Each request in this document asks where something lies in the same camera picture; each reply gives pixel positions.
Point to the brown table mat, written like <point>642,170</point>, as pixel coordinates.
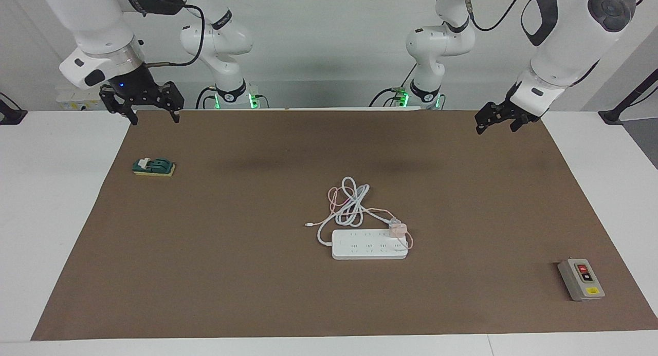
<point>257,294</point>

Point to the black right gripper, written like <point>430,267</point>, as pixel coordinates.
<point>134,89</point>

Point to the white power strip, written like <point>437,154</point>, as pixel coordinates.
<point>370,244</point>

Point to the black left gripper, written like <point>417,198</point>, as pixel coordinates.
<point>511,110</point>

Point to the grey push-button switch box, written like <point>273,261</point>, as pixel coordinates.
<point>581,280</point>

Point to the pink charger plug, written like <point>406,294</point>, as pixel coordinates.
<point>399,230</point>

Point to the white wall socket box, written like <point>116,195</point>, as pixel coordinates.
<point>69,100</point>

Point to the black clamp mount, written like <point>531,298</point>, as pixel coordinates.
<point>10,114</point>

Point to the black clamp stand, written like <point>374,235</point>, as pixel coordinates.
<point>635,96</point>

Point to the green knife switch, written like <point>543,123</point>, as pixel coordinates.
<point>157,167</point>

